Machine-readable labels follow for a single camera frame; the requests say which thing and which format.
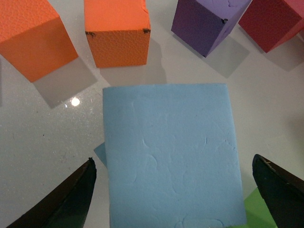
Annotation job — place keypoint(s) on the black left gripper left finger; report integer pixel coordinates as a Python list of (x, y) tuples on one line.
[(67, 205)]

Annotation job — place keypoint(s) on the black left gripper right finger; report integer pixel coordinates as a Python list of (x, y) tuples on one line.
[(282, 192)]

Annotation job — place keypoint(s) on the light blue foam block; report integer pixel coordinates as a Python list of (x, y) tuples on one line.
[(172, 157)]

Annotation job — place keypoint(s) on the green foam block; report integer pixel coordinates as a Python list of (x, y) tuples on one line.
[(257, 212)]

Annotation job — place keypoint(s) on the red foam block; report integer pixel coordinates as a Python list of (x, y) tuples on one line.
[(271, 23)]

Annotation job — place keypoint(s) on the orange foam block left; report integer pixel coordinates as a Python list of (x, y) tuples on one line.
[(33, 38)]

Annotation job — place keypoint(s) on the orange foam block chipped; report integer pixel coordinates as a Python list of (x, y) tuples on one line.
[(118, 32)]

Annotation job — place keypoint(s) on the purple foam block notched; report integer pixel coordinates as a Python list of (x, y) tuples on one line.
[(204, 24)]

